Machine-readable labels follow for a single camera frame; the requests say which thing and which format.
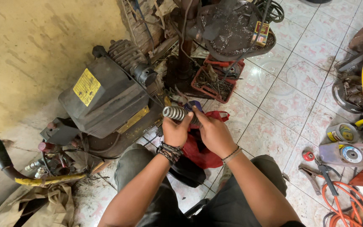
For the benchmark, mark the person's left hand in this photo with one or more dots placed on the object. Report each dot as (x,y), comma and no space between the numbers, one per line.
(175,134)

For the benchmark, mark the person's right hand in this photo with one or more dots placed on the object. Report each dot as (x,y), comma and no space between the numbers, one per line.
(213,135)

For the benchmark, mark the grey metal coil spring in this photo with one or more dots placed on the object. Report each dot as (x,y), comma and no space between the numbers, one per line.
(176,113)

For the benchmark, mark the red plastic bag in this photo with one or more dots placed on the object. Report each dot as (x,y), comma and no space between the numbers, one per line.
(202,148)

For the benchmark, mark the black sandal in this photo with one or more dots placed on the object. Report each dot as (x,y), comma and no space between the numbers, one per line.
(186,171)

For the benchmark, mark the red plastic tool tray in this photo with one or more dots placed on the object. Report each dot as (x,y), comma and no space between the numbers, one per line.
(217,80)

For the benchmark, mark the person's dark trousers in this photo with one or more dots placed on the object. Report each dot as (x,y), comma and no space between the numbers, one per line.
(200,195)

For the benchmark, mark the dirty black air compressor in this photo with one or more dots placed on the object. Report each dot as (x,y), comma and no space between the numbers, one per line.
(106,101)

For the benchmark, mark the small red round cap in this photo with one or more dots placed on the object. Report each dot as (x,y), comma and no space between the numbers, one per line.
(308,155)

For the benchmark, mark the black metal drill stand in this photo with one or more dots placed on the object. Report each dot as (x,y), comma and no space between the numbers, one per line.
(222,34)

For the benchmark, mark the small yellow red box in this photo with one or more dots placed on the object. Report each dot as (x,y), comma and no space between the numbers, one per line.
(261,33)

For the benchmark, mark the grey angle grinder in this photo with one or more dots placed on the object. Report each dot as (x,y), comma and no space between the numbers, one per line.
(347,154)

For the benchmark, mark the beige crumpled cloth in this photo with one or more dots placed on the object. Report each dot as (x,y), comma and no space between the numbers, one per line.
(33,206)

